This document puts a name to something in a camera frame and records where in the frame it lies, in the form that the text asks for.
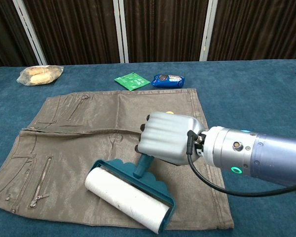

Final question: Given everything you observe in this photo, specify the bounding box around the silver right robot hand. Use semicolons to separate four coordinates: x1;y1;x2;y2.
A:
134;111;209;166

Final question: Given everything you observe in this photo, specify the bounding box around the teal lint roller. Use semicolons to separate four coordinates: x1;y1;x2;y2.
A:
84;111;176;234

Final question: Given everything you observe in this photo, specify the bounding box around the grey shiny skirt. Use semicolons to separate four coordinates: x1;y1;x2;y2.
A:
0;88;235;230

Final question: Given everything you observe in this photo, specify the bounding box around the blue cookie packet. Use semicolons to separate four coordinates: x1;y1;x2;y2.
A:
150;74;186;89

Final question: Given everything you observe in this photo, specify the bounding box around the green sachet packet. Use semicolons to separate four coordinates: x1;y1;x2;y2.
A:
113;72;151;92

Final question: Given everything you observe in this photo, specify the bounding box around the blue table cloth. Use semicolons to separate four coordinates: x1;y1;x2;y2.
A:
0;58;296;237

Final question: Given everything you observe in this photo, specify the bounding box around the dark brown folding screen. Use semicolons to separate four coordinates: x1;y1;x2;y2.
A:
0;0;296;71

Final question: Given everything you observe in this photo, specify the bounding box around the clear bag of bread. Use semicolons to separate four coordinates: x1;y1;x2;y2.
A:
16;65;65;86

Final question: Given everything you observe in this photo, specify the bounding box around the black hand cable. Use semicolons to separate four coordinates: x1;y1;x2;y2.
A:
186;129;296;197

